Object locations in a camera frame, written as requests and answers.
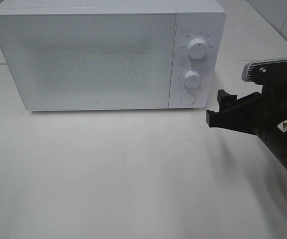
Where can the white microwave knob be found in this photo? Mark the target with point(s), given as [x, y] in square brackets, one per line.
[192, 79]
[197, 47]

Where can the white lower microwave knob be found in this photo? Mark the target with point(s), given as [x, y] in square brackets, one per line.
[192, 79]

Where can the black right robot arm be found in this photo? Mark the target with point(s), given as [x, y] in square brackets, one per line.
[286, 161]

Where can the white microwave oven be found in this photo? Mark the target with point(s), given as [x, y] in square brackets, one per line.
[205, 18]

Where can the white microwave door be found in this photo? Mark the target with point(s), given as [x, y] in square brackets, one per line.
[89, 62]

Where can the white upper microwave knob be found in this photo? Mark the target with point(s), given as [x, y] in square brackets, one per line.
[197, 47]

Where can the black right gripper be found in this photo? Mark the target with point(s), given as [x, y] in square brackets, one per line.
[263, 114]

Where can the white round door button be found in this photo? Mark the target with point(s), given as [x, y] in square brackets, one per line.
[188, 99]

